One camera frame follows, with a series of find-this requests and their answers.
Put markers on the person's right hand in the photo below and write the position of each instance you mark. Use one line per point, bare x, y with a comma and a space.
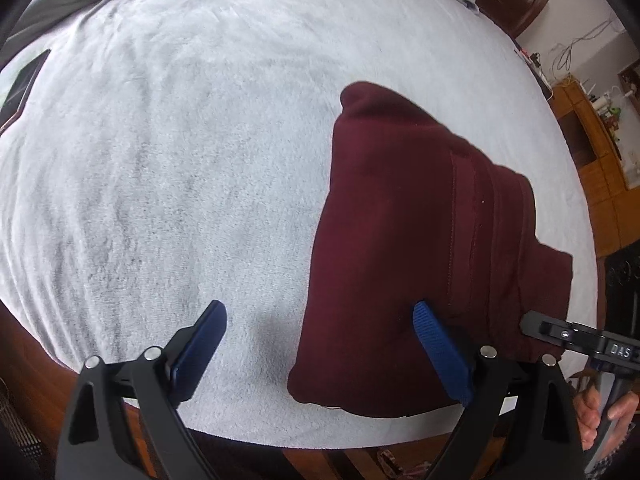
590, 417

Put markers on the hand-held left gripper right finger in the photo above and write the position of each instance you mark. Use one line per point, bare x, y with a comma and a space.
440, 350

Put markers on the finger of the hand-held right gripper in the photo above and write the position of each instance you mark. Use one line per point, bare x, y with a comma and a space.
555, 332

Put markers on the white fleece bed blanket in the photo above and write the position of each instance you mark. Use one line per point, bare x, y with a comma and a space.
150, 185

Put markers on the dark patterned object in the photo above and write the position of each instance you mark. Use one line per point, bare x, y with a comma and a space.
625, 280

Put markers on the maroon pants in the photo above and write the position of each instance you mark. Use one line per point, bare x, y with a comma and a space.
390, 235

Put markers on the wooden bed footboard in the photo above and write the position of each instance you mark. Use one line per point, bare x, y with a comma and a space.
35, 355

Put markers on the black smartphone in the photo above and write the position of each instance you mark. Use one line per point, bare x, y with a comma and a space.
22, 87

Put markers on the wooden desk cabinet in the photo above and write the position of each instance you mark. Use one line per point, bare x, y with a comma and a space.
600, 160

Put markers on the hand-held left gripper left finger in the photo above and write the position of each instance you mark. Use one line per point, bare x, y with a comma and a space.
200, 345

